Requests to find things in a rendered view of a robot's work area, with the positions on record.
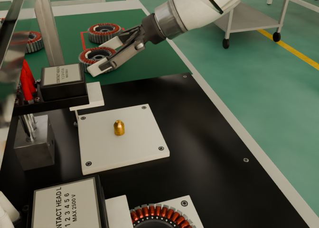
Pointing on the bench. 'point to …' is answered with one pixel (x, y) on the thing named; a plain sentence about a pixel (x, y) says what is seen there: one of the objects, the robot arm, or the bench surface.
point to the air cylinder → (35, 144)
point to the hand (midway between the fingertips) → (99, 59)
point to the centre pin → (119, 128)
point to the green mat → (67, 21)
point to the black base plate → (206, 178)
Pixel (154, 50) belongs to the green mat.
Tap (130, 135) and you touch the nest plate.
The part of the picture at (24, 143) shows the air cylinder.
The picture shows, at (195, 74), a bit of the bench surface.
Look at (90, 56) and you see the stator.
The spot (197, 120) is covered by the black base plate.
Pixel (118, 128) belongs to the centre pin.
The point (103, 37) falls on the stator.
